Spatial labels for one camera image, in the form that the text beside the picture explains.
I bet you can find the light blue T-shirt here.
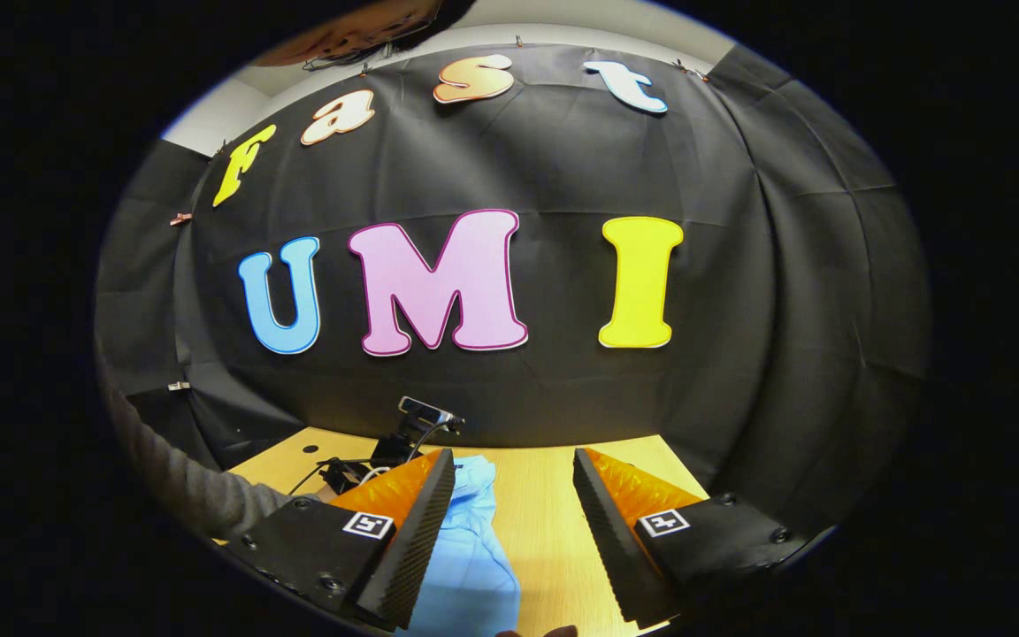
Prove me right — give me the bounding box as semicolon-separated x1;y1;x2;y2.
399;456;521;637

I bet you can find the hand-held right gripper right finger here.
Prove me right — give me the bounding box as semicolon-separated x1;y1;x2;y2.
571;447;833;629

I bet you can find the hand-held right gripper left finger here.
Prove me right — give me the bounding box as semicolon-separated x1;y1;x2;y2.
226;448;457;631

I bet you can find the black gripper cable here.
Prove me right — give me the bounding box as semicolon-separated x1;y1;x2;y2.
287;456;360;496

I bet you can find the black backdrop cloth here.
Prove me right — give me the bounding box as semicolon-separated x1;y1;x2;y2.
94;40;931;532

